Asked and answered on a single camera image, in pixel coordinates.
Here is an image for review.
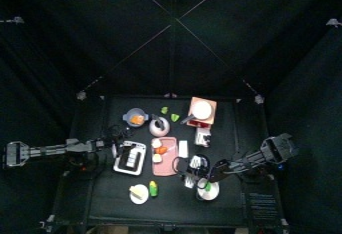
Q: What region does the rectangular sushi tray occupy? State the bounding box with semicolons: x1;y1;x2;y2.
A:
113;140;149;177

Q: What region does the white toy pan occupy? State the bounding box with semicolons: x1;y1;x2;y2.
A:
179;100;214;126

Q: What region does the grey blue bowl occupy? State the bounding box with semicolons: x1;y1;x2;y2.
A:
122;107;151;128

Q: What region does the white plate with bread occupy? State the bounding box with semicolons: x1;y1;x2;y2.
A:
129;183;151;206

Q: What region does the toy corn with green husk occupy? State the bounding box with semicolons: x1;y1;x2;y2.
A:
149;180;159;198

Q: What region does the black cable bundle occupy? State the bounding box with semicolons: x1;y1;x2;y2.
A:
103;124;133;142

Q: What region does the wooden toy stove box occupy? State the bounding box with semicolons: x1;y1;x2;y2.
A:
186;96;220;129

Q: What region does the white printed label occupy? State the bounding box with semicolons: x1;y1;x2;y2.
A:
246;191;276;217

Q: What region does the pink rectangular tray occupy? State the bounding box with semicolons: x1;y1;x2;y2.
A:
151;136;181;177

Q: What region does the cream toy bread slice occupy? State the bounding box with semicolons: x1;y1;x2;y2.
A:
129;186;145;200

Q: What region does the white ridged toy piece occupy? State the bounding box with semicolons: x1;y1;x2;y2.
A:
189;155;205;170

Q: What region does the orange toy food piece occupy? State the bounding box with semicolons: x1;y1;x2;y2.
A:
130;114;147;126

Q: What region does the white rectangular toy block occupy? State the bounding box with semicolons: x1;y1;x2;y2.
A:
178;139;190;159

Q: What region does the white kettle with black handle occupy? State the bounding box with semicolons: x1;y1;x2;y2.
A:
149;113;171;138

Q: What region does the white round plate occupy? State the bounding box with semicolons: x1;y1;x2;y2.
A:
196;177;222;202

